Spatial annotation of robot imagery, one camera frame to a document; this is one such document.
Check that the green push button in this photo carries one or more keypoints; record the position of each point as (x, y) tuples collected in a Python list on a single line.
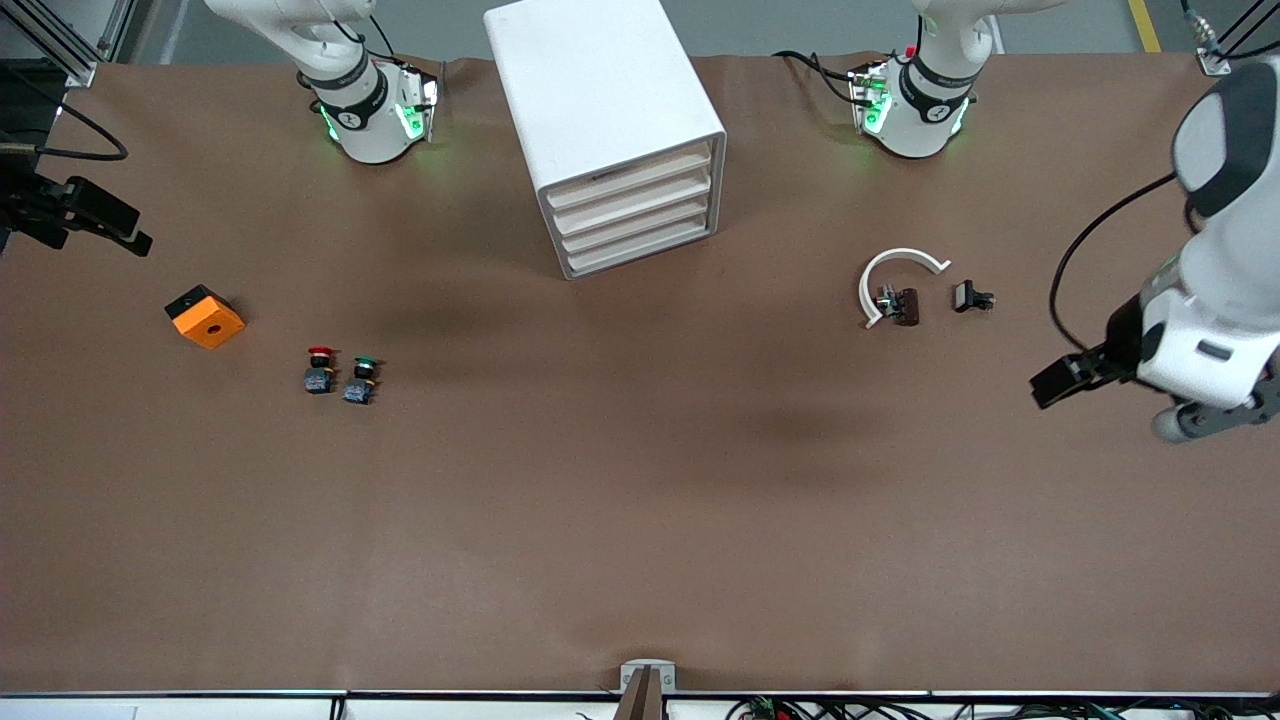
[(360, 385)]

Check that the white table edge rail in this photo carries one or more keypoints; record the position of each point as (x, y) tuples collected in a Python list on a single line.
[(200, 705)]

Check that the grey metal table bracket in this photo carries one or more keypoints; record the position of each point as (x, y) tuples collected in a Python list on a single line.
[(647, 680)]

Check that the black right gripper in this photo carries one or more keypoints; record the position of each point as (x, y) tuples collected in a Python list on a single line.
[(30, 207)]

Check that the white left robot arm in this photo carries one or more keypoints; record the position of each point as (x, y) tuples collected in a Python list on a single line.
[(1230, 250)]

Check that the aluminium frame profile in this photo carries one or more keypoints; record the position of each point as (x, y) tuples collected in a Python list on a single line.
[(1235, 45), (55, 40)]

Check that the black square push button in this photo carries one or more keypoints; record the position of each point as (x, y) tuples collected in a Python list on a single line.
[(966, 296)]

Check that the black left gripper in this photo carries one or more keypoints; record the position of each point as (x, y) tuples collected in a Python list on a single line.
[(1120, 343)]

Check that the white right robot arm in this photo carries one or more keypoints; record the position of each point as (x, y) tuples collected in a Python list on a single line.
[(340, 80)]

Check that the white plastic drawer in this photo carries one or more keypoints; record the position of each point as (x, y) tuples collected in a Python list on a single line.
[(635, 246), (632, 224), (630, 181), (630, 202)]

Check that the white drawer cabinet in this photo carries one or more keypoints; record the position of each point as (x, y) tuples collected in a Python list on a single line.
[(590, 80)]

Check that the red push button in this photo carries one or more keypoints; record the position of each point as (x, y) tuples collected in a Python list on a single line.
[(320, 375)]

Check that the brown table cover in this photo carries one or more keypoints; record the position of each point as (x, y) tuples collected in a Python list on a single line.
[(640, 500)]

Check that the orange button box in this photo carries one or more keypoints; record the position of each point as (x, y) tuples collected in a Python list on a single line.
[(207, 318)]

